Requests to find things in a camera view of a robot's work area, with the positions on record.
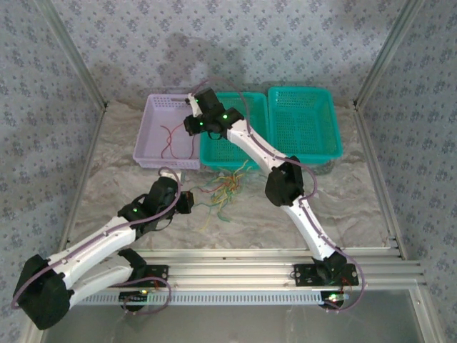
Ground red cable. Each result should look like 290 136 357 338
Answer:
159 123 174 158
168 121 201 160
197 185 224 203

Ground pile of coloured wires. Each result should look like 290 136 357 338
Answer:
199 199 224 232
210 178 243 208

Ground teal plastic basket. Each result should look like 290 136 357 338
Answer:
199 91 268 172
267 86 344 166

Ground lilac plastic basket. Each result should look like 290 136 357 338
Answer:
131 93 203 170

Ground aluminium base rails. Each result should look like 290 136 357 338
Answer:
38 248 428 291

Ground small black controller board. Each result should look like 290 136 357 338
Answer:
119 289 150 311
318 291 350 311

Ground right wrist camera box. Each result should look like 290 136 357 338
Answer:
187 91 201 117

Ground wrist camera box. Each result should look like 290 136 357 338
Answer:
187 91 201 117
159 167 185 184

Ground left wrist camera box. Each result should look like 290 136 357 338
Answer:
159 167 185 184

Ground aluminium table side rail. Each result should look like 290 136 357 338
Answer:
352 101 408 260
53 105 108 264

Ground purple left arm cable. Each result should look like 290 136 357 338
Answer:
10 166 184 316

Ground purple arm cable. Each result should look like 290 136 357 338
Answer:
189 76 368 315
10 166 184 316

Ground grey slotted cable duct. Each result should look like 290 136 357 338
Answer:
71 289 324 307

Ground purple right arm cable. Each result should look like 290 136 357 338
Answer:
189 76 368 315

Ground aluminium frame post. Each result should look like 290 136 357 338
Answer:
34 0 109 109
355 0 428 108

